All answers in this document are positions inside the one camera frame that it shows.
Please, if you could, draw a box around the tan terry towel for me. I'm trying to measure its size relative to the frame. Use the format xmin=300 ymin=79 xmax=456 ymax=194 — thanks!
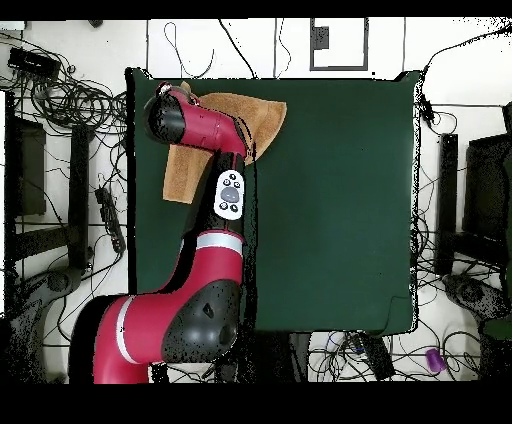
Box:
xmin=161 ymin=80 xmax=288 ymax=205

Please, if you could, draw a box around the dark flat panel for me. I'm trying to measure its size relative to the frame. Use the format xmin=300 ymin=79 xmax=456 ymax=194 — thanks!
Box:
xmin=15 ymin=117 xmax=47 ymax=217

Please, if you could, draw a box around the black power strip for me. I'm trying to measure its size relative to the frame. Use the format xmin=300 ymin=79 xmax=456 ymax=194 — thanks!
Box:
xmin=94 ymin=186 xmax=127 ymax=255

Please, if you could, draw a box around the dark green tablecloth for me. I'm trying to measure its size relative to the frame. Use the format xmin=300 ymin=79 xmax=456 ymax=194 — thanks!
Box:
xmin=124 ymin=66 xmax=421 ymax=337

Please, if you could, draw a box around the gray tripod base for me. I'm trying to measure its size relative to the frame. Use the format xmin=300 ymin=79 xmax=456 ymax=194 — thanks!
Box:
xmin=441 ymin=273 xmax=507 ymax=319
xmin=37 ymin=265 xmax=85 ymax=299

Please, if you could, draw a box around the black upright bar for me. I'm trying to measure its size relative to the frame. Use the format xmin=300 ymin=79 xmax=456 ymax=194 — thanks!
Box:
xmin=434 ymin=133 xmax=460 ymax=277

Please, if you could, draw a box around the dark monitor panel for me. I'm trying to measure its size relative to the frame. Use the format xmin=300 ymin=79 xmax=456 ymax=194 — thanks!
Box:
xmin=462 ymin=133 xmax=512 ymax=241

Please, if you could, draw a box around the black keyboard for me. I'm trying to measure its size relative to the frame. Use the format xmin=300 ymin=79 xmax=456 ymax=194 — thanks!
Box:
xmin=351 ymin=331 xmax=396 ymax=381

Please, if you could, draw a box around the small purple object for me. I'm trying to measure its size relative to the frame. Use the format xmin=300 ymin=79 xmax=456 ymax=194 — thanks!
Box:
xmin=424 ymin=346 xmax=447 ymax=373

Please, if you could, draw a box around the black box with cables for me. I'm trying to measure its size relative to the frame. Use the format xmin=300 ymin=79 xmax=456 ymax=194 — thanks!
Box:
xmin=7 ymin=46 xmax=62 ymax=81

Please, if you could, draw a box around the black stand frame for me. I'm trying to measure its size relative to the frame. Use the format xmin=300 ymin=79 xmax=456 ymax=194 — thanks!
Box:
xmin=3 ymin=90 xmax=95 ymax=273

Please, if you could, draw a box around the gray square frame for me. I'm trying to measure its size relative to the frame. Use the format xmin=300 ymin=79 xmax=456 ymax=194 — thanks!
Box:
xmin=309 ymin=17 xmax=370 ymax=72

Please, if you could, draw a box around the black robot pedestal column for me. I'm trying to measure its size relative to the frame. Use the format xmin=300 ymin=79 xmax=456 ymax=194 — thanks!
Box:
xmin=239 ymin=331 xmax=311 ymax=383

